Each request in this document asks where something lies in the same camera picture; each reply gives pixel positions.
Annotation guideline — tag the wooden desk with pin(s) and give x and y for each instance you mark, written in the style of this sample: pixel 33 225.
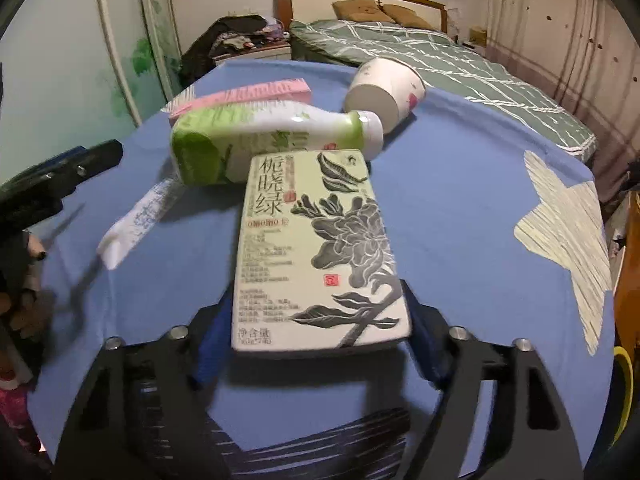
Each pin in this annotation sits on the wooden desk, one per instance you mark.
pixel 629 305

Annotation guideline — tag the green and white plastic bottle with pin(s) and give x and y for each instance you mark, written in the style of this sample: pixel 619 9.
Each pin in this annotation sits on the green and white plastic bottle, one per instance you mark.
pixel 250 135

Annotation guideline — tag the green checked duvet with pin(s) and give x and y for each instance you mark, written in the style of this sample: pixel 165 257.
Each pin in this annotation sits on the green checked duvet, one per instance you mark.
pixel 450 70

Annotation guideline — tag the frosted glass wardrobe door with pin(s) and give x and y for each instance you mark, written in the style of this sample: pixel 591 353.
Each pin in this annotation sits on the frosted glass wardrobe door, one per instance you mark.
pixel 60 60

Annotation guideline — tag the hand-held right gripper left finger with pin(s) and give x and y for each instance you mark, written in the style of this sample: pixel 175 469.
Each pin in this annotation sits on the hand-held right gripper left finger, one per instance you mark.
pixel 207 355

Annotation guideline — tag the tan bedside box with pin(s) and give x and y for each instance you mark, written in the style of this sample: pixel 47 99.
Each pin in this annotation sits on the tan bedside box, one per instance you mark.
pixel 478 35

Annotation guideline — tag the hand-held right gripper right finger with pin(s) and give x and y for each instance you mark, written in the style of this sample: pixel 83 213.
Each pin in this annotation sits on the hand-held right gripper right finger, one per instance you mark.
pixel 425 345

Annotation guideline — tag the dark pile of clothes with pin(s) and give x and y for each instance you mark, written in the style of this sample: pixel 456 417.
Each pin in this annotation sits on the dark pile of clothes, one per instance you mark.
pixel 225 40

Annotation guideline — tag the pink milk carton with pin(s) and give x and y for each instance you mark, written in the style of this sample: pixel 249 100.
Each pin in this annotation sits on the pink milk carton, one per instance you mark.
pixel 250 94

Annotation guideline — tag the pink and cream curtain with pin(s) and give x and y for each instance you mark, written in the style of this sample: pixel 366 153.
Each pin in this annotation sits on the pink and cream curtain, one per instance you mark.
pixel 565 25

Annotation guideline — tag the white nightstand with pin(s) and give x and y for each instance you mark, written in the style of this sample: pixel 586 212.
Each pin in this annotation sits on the white nightstand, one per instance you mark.
pixel 270 52

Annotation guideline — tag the blue printed tablecloth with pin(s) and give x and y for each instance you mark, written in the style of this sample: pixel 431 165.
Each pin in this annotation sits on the blue printed tablecloth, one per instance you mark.
pixel 475 210

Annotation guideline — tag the white paper cup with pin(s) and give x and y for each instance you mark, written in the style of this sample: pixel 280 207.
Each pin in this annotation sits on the white paper cup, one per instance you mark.
pixel 385 90

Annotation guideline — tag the person's left hand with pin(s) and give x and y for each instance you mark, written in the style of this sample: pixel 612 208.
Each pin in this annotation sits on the person's left hand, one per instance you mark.
pixel 22 280

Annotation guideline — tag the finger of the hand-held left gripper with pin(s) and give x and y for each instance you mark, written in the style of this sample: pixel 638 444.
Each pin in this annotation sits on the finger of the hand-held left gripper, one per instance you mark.
pixel 85 160

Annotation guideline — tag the brown pillow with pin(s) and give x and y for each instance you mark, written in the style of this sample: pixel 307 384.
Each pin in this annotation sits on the brown pillow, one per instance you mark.
pixel 360 10
pixel 410 17

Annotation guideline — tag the green flower print tea carton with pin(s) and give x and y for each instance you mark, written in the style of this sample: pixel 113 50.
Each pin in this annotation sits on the green flower print tea carton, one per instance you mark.
pixel 320 260

